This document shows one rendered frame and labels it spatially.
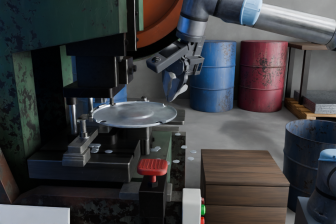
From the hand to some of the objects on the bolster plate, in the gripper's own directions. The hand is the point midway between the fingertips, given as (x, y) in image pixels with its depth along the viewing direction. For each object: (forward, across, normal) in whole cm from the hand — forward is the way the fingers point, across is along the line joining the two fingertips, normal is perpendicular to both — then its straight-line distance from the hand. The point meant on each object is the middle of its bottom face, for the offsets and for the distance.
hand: (167, 98), depth 87 cm
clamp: (+20, +9, +20) cm, 30 cm away
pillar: (+21, +20, +18) cm, 34 cm away
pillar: (+24, +30, +6) cm, 39 cm away
